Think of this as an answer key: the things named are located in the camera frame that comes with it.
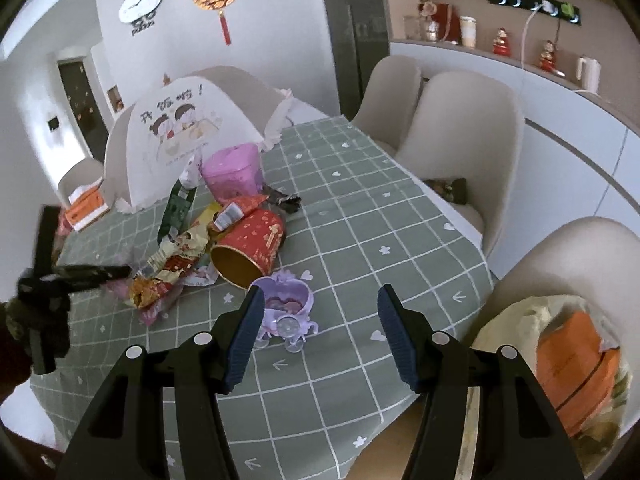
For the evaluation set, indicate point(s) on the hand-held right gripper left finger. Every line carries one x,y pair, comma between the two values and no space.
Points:
245,340

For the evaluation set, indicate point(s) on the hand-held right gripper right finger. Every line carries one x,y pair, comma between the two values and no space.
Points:
395,335

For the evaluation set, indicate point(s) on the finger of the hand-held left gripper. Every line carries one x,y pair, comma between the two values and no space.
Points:
46,240
95,275

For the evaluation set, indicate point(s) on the yellow red snack packet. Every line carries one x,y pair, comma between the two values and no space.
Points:
150,292

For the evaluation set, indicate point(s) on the pink mini bin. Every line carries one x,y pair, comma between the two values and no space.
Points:
232,175

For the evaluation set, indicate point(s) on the orange tissue box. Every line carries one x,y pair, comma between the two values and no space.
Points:
87,210

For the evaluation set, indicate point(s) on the purple carriage toy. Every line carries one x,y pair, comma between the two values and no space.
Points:
292,300

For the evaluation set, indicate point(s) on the beige chair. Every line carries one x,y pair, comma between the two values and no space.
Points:
565,250
250,85
80,172
465,130
387,90

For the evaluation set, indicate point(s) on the green checked tablecloth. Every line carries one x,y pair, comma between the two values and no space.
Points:
350,240

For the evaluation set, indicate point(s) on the green wrapper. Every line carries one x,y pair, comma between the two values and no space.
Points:
176,207

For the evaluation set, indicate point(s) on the red packet with gold lining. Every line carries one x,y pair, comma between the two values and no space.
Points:
260,235

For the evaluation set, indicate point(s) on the yellow foil wrapper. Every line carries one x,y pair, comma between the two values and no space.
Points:
200,232

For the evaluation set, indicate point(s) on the white printed food cover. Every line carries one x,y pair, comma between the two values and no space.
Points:
150,170

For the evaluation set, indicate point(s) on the cream bag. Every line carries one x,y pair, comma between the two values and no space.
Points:
515,320

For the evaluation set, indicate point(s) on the orange white tube wrapper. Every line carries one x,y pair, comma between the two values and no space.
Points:
240,210

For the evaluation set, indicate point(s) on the dark door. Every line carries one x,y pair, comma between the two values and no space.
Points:
80,105

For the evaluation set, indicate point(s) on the dark crumpled wrapper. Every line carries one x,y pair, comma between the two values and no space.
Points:
289,201

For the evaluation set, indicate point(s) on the orange bag on chair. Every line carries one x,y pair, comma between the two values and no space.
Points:
575,375

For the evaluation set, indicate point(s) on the white sideboard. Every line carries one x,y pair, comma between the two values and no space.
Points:
560,125

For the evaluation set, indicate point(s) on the dark grey tall cabinet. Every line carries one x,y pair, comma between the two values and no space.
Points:
355,35

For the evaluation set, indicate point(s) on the clear glass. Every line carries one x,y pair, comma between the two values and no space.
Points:
412,27

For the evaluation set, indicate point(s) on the red figurine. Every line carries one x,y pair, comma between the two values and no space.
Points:
548,57
501,42

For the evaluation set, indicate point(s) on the cream cup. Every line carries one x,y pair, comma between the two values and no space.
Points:
467,31

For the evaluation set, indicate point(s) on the red gift bag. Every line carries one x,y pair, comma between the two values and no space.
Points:
445,22

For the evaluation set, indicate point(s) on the white kettle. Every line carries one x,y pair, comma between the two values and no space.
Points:
587,75

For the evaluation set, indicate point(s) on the black wall switch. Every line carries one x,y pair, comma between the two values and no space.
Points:
53,122

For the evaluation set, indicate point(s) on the panda wall clock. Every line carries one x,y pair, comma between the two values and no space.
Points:
140,2

